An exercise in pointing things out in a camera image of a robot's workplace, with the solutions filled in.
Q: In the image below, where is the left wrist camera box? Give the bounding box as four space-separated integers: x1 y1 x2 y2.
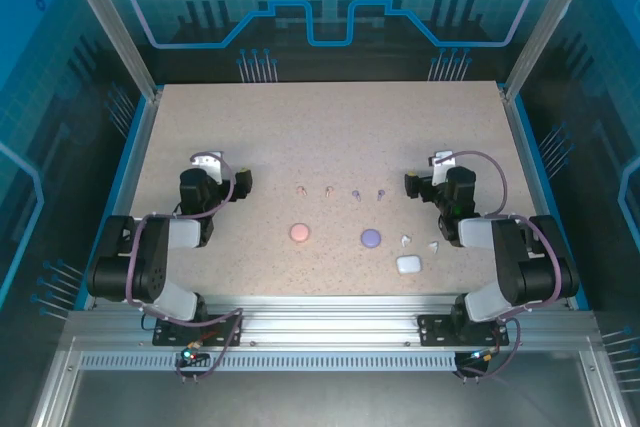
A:
192 150 225 183

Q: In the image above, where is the slotted grey cable duct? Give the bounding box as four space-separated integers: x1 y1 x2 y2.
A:
78 351 460 373

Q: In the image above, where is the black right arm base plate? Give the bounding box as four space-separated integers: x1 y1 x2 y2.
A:
416 314 511 348

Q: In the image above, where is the metal sheet shelf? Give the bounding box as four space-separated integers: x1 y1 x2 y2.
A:
29 334 640 427

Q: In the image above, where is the aluminium table side rail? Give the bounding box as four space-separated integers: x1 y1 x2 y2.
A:
499 89 591 311
74 89 164 311

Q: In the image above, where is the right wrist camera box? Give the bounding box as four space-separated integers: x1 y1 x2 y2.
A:
432 150 457 186

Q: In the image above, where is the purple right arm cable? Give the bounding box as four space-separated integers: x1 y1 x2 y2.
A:
434 149 565 383

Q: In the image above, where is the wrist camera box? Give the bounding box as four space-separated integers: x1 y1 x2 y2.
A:
432 150 457 186
192 150 225 183

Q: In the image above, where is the aluminium mounting rail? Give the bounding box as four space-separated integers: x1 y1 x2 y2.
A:
64 294 599 351

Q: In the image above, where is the white rectangular charging case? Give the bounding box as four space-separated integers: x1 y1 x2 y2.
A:
395 254 422 276

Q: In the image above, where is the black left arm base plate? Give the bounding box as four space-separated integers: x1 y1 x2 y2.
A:
151 314 245 348

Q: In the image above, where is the small LED connector board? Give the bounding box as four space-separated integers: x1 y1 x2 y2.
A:
467 349 501 366
180 341 209 366

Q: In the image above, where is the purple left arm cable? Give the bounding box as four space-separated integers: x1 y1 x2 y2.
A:
123 150 246 384

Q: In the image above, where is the aluminium frame post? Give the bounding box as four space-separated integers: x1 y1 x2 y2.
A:
53 0 164 102
503 0 605 102

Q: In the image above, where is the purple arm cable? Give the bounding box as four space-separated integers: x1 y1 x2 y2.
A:
123 150 246 384
434 149 565 383

